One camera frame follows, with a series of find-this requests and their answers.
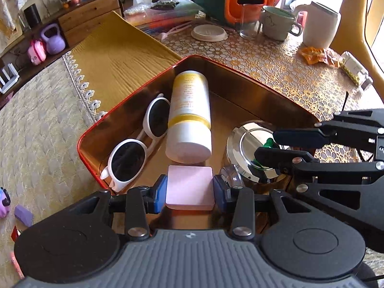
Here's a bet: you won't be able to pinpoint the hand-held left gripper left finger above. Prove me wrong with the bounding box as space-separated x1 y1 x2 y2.
70 174 168 242

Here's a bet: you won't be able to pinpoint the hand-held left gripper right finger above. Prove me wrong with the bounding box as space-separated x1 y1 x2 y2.
212 174 319 242

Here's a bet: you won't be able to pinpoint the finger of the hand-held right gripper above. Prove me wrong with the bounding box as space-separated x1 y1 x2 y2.
273 108 384 153
253 146 384 253

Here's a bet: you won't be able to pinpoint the green cap toy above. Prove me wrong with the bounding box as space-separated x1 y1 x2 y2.
253 137 280 168

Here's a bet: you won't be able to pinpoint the pink square box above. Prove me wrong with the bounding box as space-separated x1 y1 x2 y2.
165 165 216 210

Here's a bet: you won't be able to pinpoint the round steel lid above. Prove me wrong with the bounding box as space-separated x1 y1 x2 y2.
226 120 296 184

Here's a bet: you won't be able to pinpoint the white sunglasses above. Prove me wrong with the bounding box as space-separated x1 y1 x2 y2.
100 94 171 192

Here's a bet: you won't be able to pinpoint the red tin box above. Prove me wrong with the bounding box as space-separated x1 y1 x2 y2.
77 55 324 234

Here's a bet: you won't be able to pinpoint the white bottle with yellow label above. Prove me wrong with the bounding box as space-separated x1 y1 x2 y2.
166 70 212 163

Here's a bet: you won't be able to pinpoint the purple block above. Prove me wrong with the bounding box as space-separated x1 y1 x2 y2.
14 204 33 227

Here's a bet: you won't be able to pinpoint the purple toy figure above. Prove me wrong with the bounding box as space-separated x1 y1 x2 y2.
0 187 11 216

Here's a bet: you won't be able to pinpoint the pink cylinder toy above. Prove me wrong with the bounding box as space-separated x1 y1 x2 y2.
10 252 25 279

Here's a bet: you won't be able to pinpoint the floral lace tablecloth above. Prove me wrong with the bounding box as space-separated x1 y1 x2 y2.
162 21 384 168

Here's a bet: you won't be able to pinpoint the orange snack packet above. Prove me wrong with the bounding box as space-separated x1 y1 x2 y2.
298 46 339 66

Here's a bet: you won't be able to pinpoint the small clear jar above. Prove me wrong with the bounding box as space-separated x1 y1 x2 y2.
338 51 373 90

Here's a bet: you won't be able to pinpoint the white jug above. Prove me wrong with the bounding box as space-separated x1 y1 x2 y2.
292 1 342 49

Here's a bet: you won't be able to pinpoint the white mug with green inside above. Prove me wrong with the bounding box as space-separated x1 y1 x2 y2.
259 5 303 42

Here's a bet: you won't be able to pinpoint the clear drinking glass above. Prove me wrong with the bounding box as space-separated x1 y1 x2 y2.
239 4 264 38

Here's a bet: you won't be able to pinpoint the yellow cloth mat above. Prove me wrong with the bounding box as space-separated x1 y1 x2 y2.
64 10 183 120

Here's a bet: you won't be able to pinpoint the round cream lid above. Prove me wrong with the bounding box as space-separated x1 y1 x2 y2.
191 24 228 42

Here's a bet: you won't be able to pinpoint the stack of coloured folders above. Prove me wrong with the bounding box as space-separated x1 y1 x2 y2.
124 0 206 33

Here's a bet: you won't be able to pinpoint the purple kettlebell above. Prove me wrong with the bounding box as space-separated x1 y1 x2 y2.
40 23 66 55

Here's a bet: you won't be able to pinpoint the pink toy suitcase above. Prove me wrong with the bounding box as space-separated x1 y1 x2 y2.
28 39 48 66

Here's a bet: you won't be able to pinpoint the white router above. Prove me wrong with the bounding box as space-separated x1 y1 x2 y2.
0 63 20 94

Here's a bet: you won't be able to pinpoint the wooden media cabinet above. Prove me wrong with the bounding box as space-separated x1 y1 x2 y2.
0 0 124 96

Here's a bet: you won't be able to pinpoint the black cylinder speaker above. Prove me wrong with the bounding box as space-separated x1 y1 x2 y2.
23 4 42 27

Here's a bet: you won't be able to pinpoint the floral cover cloth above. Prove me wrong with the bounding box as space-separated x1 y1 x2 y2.
0 0 36 35

